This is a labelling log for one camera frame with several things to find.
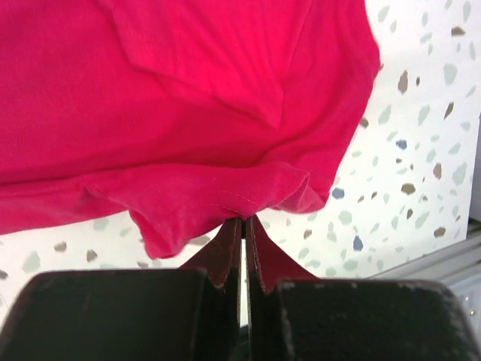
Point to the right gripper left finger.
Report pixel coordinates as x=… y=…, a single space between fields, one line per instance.
x=187 y=313

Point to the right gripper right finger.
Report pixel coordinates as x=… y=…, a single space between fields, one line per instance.
x=294 y=315

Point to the pink t shirt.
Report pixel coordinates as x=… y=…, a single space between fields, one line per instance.
x=183 y=113

